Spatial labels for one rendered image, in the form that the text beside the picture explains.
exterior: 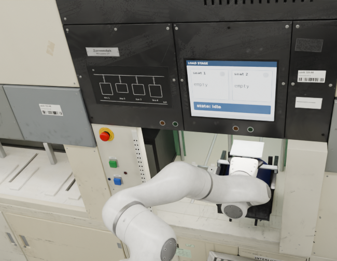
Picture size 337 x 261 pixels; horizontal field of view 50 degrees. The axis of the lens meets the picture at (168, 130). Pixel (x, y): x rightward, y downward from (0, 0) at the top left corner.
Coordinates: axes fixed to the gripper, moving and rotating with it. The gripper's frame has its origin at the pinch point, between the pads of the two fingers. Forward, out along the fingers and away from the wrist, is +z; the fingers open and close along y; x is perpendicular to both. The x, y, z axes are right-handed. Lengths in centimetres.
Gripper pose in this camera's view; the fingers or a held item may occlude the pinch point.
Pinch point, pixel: (247, 153)
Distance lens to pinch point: 144.4
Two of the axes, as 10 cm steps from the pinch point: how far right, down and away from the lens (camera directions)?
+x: -1.1, -8.3, -5.5
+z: 3.1, -5.5, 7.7
